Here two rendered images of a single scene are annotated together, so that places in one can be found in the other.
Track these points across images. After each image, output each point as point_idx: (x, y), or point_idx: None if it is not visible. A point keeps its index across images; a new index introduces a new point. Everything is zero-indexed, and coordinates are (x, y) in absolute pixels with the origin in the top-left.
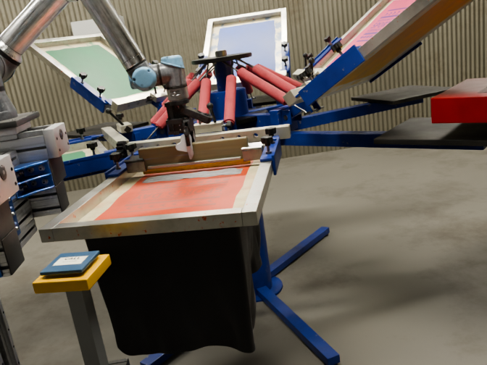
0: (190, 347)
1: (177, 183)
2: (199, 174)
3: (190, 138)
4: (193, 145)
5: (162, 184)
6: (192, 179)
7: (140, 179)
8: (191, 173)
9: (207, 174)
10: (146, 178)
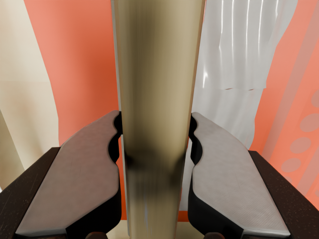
0: None
1: (301, 120)
2: (252, 55)
3: (222, 184)
4: (188, 133)
5: (276, 160)
6: (281, 76)
7: (182, 221)
8: (226, 91)
9: (281, 12)
10: (186, 209)
